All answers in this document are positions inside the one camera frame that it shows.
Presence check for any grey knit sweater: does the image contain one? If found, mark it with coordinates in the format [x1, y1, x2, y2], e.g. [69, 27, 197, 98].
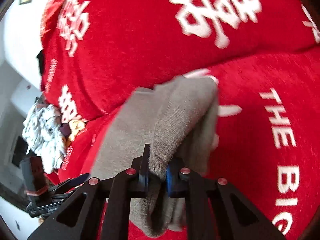
[91, 75, 221, 238]

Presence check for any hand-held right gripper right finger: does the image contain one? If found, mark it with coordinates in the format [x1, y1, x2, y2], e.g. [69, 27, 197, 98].
[165, 158, 288, 240]

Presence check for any black cloth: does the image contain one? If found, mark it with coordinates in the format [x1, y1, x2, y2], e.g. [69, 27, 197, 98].
[36, 49, 46, 76]

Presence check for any white patterned cloth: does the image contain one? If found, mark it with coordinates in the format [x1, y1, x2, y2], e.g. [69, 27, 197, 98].
[22, 103, 68, 175]

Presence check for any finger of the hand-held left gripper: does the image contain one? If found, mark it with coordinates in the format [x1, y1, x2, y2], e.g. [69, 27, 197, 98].
[51, 172, 90, 193]
[50, 189, 78, 205]

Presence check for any cream orange cloth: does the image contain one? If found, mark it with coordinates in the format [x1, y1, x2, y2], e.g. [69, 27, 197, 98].
[67, 119, 87, 142]

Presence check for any dark purple cloth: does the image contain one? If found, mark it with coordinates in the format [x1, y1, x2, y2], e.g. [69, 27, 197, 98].
[60, 123, 72, 138]

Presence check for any red printed sofa cover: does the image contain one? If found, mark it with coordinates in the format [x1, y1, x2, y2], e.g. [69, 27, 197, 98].
[39, 0, 320, 240]

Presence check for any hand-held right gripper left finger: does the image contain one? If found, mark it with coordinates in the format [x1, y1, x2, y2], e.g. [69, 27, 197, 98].
[27, 143, 151, 240]

